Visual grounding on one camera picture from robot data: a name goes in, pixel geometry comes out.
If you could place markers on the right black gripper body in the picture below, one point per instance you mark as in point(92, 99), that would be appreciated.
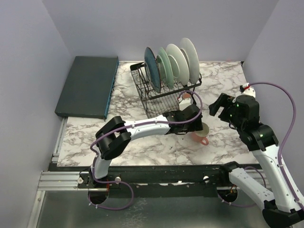
point(229, 115)

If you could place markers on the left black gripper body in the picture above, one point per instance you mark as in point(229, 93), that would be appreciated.
point(195, 125)

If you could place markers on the plain pink mug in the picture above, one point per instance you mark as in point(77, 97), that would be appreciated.
point(201, 136)

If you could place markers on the black wire dish rack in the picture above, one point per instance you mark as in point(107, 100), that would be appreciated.
point(154, 103)

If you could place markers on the teal patterned bottom plate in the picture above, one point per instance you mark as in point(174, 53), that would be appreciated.
point(179, 64)

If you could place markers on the orange plate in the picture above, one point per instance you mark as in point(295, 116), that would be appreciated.
point(164, 65)

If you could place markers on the blue glazed floral plate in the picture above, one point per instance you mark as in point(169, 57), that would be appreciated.
point(152, 69)

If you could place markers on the red plate teal flower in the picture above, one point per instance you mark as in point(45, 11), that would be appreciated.
point(189, 50)

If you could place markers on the printed salmon coffee mug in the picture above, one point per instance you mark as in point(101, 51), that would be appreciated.
point(186, 96)

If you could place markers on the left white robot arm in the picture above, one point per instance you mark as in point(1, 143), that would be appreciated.
point(112, 139)

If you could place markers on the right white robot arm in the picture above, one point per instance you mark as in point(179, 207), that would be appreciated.
point(281, 205)

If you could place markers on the dark grey flat box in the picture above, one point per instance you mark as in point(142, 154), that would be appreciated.
point(88, 87)

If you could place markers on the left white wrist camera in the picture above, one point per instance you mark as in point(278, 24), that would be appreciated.
point(184, 103)

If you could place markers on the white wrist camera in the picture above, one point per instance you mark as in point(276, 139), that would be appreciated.
point(247, 89)
point(184, 103)

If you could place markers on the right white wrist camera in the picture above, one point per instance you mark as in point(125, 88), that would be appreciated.
point(247, 89)

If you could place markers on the black mounting rail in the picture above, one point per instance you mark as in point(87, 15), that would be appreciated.
point(158, 181)

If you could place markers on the aluminium frame rail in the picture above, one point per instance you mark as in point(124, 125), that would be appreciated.
point(60, 203)

